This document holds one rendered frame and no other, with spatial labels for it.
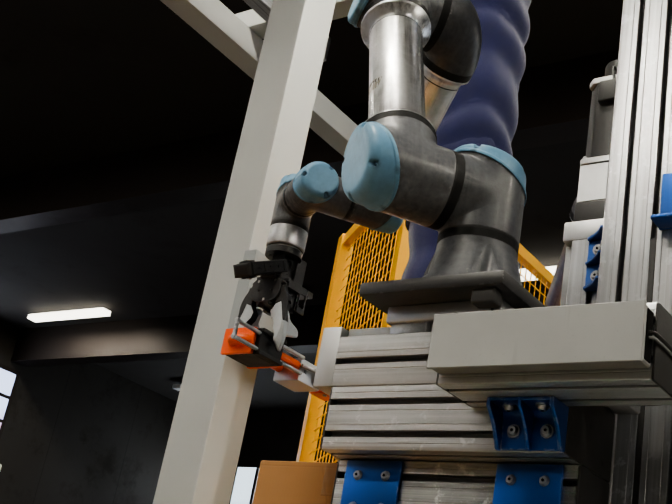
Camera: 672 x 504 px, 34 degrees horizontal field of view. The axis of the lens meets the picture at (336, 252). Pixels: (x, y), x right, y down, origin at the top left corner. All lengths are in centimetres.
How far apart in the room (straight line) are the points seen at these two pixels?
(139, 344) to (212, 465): 848
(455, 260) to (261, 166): 218
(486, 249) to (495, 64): 129
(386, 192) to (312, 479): 89
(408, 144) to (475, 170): 10
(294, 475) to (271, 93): 181
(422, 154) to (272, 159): 213
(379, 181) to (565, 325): 39
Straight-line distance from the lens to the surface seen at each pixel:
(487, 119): 268
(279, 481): 231
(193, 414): 338
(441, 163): 154
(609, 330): 122
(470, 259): 150
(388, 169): 150
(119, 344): 1201
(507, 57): 281
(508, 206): 156
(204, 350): 344
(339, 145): 557
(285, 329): 201
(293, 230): 209
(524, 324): 127
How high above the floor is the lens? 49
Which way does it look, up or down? 23 degrees up
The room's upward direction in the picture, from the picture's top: 11 degrees clockwise
